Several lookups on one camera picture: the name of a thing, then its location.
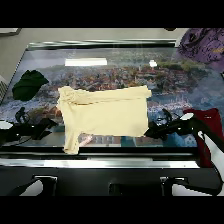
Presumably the red garment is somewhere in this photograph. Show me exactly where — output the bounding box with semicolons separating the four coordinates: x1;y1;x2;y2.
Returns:
182;107;224;168

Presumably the cream T-shirt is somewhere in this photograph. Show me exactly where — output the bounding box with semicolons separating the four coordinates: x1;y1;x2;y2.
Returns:
55;85;153;155

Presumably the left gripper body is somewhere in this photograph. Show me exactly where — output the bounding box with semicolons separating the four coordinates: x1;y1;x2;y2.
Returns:
30;117;60;141

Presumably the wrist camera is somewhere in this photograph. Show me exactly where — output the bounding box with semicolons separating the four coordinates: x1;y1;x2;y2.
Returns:
161;107;175;123
14;106;30;125

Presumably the purple garment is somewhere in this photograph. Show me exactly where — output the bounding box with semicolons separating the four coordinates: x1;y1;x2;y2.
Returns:
175;28;224;65

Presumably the dark green garment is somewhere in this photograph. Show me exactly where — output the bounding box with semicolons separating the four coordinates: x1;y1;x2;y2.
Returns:
11;69;50;102

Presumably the black cable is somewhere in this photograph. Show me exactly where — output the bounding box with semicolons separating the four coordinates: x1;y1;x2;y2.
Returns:
0;137;32;148

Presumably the silver frame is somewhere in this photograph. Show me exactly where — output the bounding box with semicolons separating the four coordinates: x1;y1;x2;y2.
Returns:
0;151;224;197

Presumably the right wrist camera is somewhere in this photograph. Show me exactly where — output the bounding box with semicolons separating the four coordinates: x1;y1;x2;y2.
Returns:
161;107;175;123

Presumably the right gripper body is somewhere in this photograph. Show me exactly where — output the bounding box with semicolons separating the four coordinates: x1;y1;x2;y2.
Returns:
151;119;178;139

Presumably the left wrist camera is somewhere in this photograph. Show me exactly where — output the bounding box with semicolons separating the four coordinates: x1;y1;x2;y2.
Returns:
14;106;30;125

